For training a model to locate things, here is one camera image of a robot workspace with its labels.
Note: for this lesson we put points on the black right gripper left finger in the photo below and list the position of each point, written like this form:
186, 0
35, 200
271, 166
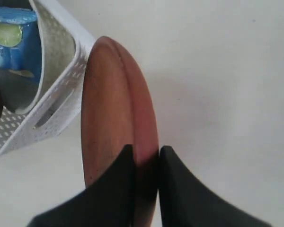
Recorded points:
108, 202

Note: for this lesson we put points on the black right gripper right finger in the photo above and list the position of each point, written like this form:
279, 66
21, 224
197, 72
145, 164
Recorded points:
187, 202

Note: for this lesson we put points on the brown round plate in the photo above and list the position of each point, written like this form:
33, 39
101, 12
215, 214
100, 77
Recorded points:
116, 110

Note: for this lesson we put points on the white perforated plastic basket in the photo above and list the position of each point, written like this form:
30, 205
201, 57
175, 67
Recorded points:
65, 48

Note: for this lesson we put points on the blue snack bag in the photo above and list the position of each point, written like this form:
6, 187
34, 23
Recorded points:
20, 44

